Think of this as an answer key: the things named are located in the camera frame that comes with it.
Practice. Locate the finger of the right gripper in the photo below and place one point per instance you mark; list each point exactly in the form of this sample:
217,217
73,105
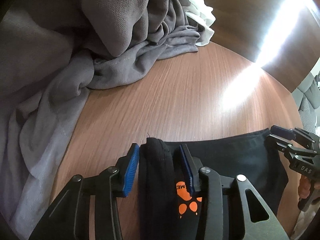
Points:
278,143
287,134

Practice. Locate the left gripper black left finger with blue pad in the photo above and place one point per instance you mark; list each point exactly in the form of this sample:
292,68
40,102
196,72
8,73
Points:
67,217

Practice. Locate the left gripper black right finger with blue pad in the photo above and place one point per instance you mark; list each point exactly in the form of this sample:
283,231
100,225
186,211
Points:
227,208

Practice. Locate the dark navy pants orange pawprint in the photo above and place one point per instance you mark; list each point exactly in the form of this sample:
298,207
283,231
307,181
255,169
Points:
160,175

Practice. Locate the person's right hand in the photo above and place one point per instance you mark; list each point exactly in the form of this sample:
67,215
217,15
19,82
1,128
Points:
304,187

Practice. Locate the grey office chair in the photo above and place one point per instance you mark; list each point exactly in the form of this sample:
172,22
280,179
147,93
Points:
306,97

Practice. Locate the white sheer curtain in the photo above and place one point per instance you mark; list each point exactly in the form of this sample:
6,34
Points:
201,14

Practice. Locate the grey hanging curtain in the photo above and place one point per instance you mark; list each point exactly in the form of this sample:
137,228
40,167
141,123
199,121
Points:
53,53

